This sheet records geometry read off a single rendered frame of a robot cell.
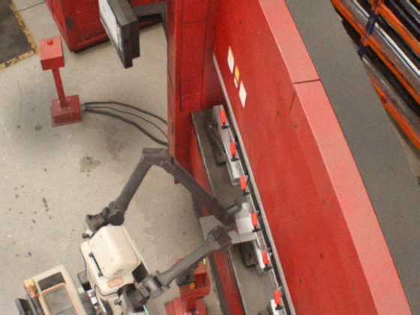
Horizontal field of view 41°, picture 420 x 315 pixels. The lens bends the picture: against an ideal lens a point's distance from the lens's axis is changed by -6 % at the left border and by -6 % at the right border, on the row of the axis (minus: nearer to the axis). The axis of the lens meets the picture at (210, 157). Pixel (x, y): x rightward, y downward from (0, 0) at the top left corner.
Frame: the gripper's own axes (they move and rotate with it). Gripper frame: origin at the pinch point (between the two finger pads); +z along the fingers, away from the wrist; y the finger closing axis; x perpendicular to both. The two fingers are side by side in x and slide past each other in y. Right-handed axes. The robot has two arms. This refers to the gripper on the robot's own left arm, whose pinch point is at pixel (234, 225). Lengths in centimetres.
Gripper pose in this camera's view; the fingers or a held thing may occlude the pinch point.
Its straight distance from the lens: 305.6
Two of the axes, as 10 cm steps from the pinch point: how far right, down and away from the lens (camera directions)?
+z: 4.0, 3.9, 8.3
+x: -8.9, 3.9, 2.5
